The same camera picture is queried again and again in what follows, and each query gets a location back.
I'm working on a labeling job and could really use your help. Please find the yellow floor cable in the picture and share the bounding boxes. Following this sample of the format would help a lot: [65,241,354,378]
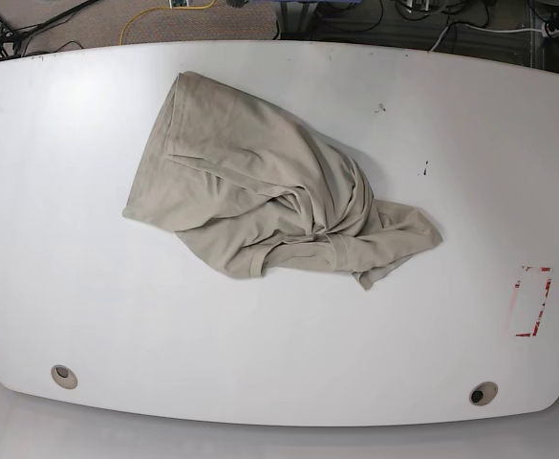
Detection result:
[119,0,219,46]

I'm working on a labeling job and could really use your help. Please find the red tape rectangle marking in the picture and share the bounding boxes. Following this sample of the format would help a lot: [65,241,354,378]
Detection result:
[510,266,552,338]

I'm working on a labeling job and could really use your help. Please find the right table cable grommet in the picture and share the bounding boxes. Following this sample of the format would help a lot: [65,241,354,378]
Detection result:
[469,382,499,406]

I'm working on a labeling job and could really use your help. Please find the table cable grommet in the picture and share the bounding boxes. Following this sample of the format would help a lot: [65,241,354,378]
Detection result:
[51,365,78,390]
[469,382,499,406]

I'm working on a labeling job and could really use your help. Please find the beige T-shirt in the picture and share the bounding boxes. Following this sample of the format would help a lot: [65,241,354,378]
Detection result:
[123,72,441,289]

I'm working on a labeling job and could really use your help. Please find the left table cable grommet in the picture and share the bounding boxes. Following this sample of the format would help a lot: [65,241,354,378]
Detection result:
[51,365,78,390]

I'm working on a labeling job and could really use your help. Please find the black tripod stand legs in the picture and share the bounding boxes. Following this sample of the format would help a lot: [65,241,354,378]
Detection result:
[0,0,99,62]

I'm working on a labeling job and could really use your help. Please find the white floor cable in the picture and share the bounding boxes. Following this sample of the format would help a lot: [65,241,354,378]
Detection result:
[429,23,547,53]

